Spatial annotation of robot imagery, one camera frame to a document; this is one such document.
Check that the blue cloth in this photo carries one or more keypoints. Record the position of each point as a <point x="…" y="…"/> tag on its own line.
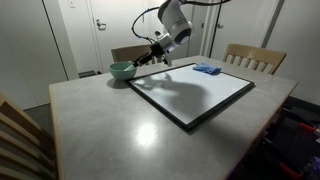
<point x="206" y="68"/>

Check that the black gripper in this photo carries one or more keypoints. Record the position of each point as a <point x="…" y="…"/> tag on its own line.
<point x="157" y="51"/>

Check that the small white wall plate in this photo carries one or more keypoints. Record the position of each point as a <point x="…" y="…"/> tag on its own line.
<point x="72" y="3"/>

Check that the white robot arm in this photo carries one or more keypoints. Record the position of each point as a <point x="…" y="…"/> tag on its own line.
<point x="173" y="16"/>

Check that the mint green bowl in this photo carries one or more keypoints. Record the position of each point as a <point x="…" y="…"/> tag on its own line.
<point x="120" y="73"/>

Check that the dark brown slat-back chair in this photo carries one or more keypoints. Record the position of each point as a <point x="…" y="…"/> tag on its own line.
<point x="126" y="53"/>

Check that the light wooden slat-back chair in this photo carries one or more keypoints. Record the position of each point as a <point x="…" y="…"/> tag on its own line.
<point x="253" y="51"/>
<point x="20" y="133"/>

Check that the white door with lever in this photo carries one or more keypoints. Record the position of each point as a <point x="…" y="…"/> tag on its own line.
<point x="116" y="33"/>

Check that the round silver door knob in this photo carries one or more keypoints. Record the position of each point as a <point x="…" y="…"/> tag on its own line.
<point x="220" y="26"/>

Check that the black framed whiteboard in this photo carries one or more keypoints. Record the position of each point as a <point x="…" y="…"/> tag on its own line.
<point x="200" y="93"/>

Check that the white door with knob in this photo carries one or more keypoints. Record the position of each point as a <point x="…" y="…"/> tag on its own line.
<point x="240" y="26"/>

